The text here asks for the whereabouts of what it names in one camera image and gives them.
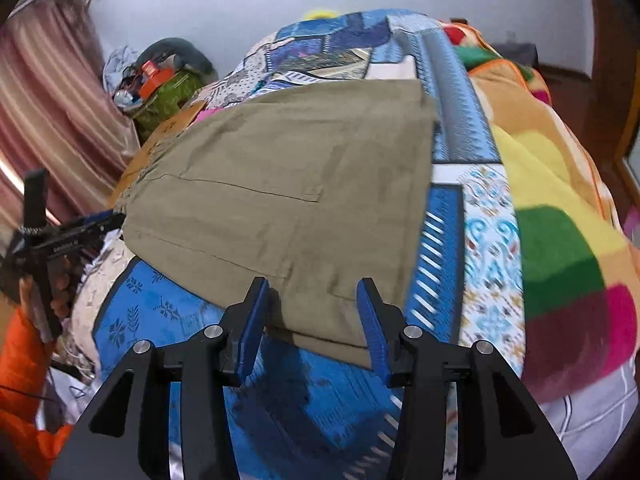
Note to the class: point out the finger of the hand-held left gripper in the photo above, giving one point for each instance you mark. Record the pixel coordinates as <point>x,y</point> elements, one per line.
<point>102,222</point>

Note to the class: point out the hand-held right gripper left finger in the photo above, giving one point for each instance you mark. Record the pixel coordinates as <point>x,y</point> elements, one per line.
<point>253,321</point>

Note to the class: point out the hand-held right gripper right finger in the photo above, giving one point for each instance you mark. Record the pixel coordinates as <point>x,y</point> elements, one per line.
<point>371,327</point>

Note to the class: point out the olive green pants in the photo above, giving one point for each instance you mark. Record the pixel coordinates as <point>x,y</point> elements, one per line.
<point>295,185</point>

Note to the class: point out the orange sleeved left forearm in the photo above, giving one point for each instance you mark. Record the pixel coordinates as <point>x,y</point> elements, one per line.
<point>27,390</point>

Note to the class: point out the person's left hand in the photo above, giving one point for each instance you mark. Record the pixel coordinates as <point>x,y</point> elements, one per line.
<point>61,287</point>

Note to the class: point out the blue patchwork bedsheet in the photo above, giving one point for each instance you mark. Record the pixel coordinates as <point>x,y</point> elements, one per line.
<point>320,310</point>

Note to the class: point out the white patterned cloth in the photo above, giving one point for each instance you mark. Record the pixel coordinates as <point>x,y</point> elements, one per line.
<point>97,290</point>

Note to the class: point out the brown cardboard piece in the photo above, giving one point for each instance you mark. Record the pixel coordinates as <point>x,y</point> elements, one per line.
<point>160,140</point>

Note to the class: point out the pink striped curtain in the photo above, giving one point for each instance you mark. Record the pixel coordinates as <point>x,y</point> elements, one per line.
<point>50,110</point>

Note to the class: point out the pile of clothes and bags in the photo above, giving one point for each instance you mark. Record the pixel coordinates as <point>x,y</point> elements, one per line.
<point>155,82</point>

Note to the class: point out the multicolour fleece blanket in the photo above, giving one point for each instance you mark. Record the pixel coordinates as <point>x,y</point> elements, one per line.
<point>560,220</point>

